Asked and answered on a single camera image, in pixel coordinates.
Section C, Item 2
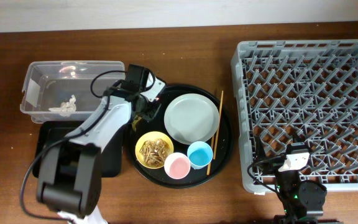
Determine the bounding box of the short wooden chopstick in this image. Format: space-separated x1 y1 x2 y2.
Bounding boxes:
206 134 215 176

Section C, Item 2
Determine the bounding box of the long wooden chopstick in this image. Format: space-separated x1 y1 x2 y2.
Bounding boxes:
213 90 224 160

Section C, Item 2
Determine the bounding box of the pale green plate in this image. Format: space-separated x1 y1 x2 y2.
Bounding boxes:
163 93 219 145

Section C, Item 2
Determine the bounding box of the white tissue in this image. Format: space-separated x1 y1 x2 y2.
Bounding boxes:
48 95 76 117

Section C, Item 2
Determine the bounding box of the blue cup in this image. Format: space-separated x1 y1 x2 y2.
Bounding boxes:
187 141 210 170

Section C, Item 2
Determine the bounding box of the grey dishwasher rack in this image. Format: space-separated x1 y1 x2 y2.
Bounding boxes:
231 39 358 194

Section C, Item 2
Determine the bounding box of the black rectangular tray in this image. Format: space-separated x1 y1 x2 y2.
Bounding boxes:
35 121 126 178

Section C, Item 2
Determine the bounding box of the pink cup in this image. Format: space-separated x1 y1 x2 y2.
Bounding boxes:
164 152 191 180

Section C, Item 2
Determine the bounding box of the clear plastic bin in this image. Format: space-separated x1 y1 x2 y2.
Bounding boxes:
20 60 125 123

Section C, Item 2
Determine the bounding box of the round black serving tray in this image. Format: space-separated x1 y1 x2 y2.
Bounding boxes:
124 84 234 189

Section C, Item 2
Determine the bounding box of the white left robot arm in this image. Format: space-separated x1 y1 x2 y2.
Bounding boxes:
34 78 166 223

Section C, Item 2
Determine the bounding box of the brown gold coffee wrapper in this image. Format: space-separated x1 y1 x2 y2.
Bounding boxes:
131 115 142 132

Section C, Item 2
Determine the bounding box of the yellow bowl with food scraps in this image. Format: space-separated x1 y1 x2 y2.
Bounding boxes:
134 131 174 169

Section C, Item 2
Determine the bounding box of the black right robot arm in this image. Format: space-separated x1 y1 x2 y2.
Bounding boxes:
255 134 327 224

